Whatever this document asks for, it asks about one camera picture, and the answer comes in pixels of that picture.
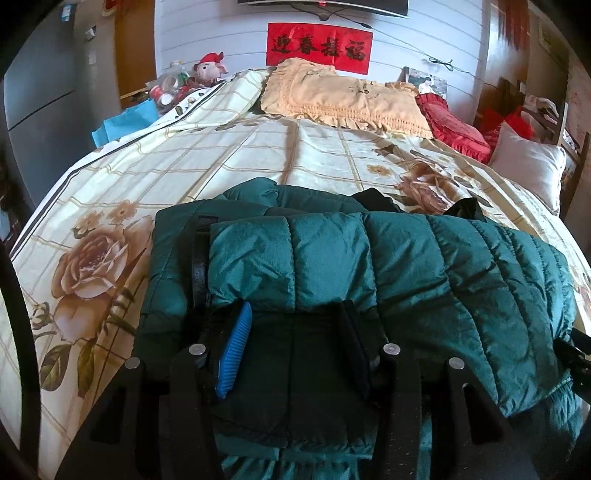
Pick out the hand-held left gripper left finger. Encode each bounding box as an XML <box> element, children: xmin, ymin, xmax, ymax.
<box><xmin>55</xmin><ymin>300</ymin><xmax>254</xmax><ymax>480</ymax></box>

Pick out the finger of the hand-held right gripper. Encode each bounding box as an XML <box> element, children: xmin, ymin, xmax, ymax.
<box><xmin>551</xmin><ymin>329</ymin><xmax>591</xmax><ymax>402</ymax></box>

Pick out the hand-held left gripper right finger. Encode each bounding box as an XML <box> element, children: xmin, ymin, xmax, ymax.
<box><xmin>336</xmin><ymin>299</ymin><xmax>541</xmax><ymax>480</ymax></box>

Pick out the green puffer jacket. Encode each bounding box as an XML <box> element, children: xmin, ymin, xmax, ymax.
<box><xmin>136</xmin><ymin>178</ymin><xmax>585</xmax><ymax>480</ymax></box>

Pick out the floral checked bedspread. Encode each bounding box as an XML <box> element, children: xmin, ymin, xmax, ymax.
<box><xmin>0</xmin><ymin>68</ymin><xmax>591</xmax><ymax>480</ymax></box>

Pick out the white pillow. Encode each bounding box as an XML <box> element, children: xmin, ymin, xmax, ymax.
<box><xmin>487</xmin><ymin>121</ymin><xmax>568</xmax><ymax>215</ymax></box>

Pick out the wooden chair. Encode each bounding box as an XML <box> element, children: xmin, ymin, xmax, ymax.
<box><xmin>480</xmin><ymin>76</ymin><xmax>591</xmax><ymax>217</ymax></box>

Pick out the red ruffled pillow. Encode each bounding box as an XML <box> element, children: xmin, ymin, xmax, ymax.
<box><xmin>414</xmin><ymin>91</ymin><xmax>492</xmax><ymax>164</ymax></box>

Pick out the red cushion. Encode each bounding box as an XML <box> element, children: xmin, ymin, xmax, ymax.
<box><xmin>478</xmin><ymin>108</ymin><xmax>536</xmax><ymax>148</ymax></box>

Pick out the blue paper bag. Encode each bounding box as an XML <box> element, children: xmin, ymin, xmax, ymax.
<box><xmin>91</xmin><ymin>99</ymin><xmax>158</xmax><ymax>148</ymax></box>

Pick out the beige fringed pillow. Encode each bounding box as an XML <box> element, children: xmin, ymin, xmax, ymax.
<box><xmin>260</xmin><ymin>58</ymin><xmax>435</xmax><ymax>139</ymax></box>

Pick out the framed picture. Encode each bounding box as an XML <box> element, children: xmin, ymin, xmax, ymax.
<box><xmin>402</xmin><ymin>67</ymin><xmax>448</xmax><ymax>95</ymax></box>

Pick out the clear plastic bag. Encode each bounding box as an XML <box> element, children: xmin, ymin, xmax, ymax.
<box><xmin>159</xmin><ymin>62</ymin><xmax>192</xmax><ymax>93</ymax></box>

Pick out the plush pig toy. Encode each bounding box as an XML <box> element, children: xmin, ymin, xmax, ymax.
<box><xmin>193</xmin><ymin>52</ymin><xmax>228</xmax><ymax>86</ymax></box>

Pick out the wooden door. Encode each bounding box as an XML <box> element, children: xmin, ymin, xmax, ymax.
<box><xmin>115</xmin><ymin>0</ymin><xmax>160</xmax><ymax>112</ymax></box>

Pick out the grey refrigerator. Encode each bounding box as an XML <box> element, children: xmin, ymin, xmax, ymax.
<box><xmin>0</xmin><ymin>0</ymin><xmax>121</xmax><ymax>208</ymax></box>

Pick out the black cable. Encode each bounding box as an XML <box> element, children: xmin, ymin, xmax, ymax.
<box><xmin>0</xmin><ymin>240</ymin><xmax>44</xmax><ymax>467</ymax></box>

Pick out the red wall banner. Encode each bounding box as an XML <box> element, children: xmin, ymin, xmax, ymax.
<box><xmin>265</xmin><ymin>22</ymin><xmax>374</xmax><ymax>75</ymax></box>

